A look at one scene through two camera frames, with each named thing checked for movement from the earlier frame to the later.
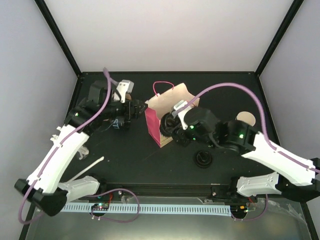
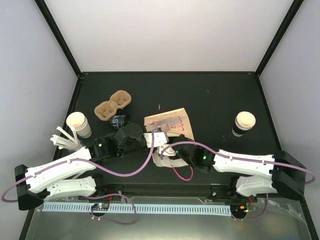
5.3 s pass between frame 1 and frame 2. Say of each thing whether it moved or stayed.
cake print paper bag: moved
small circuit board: stayed
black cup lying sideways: stayed
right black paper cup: stayed
